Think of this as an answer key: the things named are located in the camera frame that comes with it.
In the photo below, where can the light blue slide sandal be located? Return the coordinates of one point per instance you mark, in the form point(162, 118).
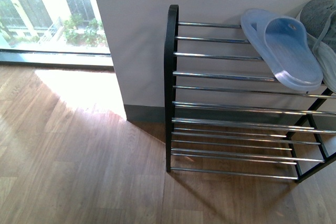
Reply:
point(281, 41)

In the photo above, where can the black metal shoe rack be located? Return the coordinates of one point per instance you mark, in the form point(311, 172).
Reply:
point(226, 113)

